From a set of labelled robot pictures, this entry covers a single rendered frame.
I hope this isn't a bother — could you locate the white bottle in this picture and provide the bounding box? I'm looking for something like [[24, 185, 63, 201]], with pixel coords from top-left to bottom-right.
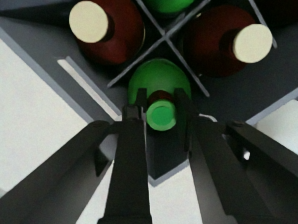
[[253, 99, 298, 154]]

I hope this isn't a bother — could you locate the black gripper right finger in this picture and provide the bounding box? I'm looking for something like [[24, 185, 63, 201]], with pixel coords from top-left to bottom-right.
[[174, 88, 298, 224]]

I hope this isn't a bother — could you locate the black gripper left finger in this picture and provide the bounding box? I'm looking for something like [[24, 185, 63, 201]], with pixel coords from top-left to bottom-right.
[[0, 88, 153, 224]]

